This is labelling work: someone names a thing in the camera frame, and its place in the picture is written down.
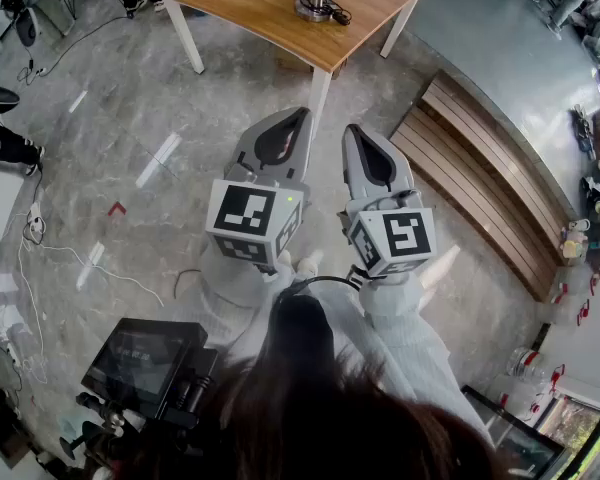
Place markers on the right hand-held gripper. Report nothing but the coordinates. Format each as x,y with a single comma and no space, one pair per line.
405,238

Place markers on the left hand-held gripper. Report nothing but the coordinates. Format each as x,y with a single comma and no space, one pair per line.
240,213

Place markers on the person's left forearm white sleeve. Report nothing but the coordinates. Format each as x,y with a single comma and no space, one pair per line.
235,283

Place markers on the person's right forearm white sleeve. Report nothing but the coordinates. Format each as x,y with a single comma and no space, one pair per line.
405,328

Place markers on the wooden slatted bench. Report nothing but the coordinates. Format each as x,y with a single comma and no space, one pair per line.
480,178

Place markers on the person's white left shoe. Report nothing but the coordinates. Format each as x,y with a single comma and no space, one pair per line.
285,260

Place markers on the person's white shoe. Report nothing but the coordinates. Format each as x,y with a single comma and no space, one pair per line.
285,260
310,264

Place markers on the person's white right shoe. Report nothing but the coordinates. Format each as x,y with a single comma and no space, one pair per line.
310,264

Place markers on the person's torso white sweater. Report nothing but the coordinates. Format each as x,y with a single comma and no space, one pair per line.
350,318

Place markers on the red tape mark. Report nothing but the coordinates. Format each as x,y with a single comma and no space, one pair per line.
112,211

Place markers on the black bag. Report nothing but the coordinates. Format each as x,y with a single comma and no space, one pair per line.
582,133

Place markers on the clear water bottle red cap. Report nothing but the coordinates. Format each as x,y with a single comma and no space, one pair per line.
525,363

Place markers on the white power strip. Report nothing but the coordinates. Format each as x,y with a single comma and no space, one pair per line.
35,213

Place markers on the black monitor screen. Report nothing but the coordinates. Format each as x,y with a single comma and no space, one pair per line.
140,363

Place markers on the glass cabinet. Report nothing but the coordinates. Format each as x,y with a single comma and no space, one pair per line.
525,443

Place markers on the black monitor stand rig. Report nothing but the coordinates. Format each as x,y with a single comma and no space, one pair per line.
105,413

